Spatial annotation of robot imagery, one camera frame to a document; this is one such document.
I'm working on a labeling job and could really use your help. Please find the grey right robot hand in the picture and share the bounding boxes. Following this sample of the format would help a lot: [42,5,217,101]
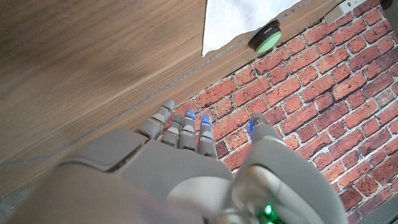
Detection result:
[6,99,349,224]

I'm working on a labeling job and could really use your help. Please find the white handkerchief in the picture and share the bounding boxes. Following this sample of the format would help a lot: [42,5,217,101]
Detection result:
[201,0,302,57]

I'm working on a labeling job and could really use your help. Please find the green push button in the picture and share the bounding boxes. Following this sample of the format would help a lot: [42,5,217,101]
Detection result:
[248,19,282,54]

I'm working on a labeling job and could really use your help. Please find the red brick printed backdrop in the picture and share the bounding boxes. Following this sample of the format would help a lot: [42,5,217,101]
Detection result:
[160,0,398,224]

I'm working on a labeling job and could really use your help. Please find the white power strip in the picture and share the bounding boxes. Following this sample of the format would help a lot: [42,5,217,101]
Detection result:
[324,0,368,25]

